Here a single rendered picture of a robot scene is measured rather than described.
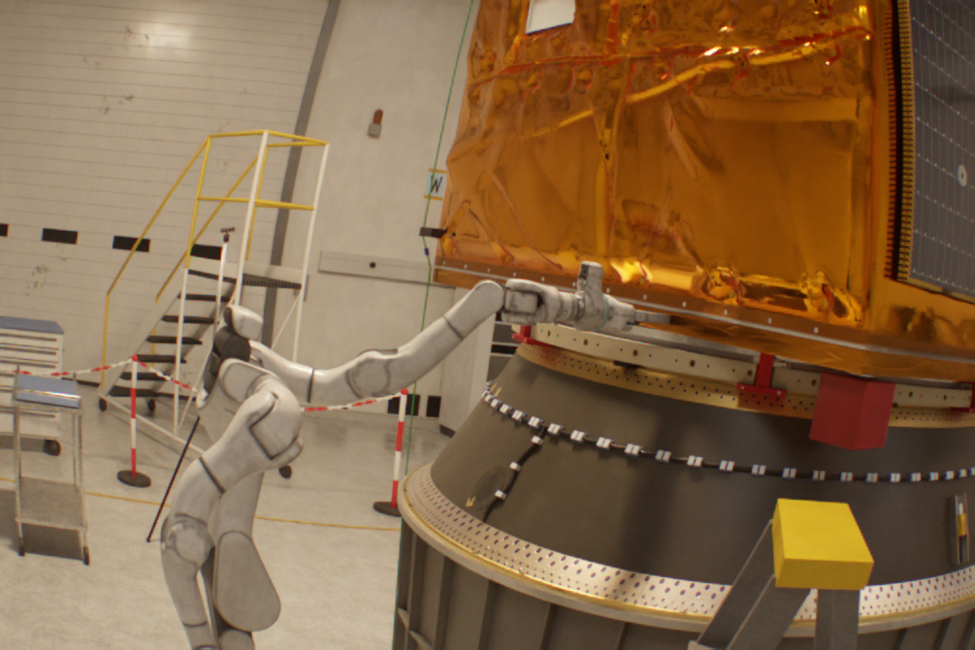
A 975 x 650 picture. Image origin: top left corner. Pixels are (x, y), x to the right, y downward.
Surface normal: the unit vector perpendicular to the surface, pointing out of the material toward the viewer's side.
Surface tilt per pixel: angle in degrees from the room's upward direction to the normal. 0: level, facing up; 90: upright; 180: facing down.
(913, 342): 90
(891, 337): 91
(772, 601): 87
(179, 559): 100
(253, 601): 89
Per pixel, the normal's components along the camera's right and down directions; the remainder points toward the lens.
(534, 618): -0.66, -0.06
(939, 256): 0.47, 0.11
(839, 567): -0.25, 0.01
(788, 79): -0.76, -0.32
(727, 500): -0.27, -0.48
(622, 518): -0.46, -0.50
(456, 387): -0.86, -0.10
